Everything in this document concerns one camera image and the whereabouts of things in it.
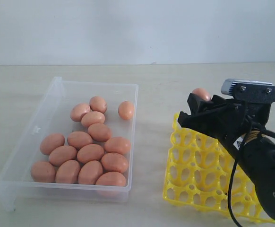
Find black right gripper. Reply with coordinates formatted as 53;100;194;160
177;93;270;151

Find brown egg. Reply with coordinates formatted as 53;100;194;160
87;123;112;142
78;160;103;185
30;161;56;183
55;160;81;184
77;144;104;164
192;87;211;101
101;153;129;173
40;133;65;155
95;172;126;187
67;131;93;150
118;101;134;120
104;137;131;155
89;96;107;113
70;103;91;122
81;111;105;128
48;145;77;166

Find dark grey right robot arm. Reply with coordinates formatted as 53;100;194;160
178;93;275;220

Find yellow plastic egg tray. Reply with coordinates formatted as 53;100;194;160
163;113;275;224

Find clear plastic bin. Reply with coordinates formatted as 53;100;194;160
0;77;138;211

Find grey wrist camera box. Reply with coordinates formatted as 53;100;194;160
221;79;275;104

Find black cable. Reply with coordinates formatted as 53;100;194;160
226;122;275;227

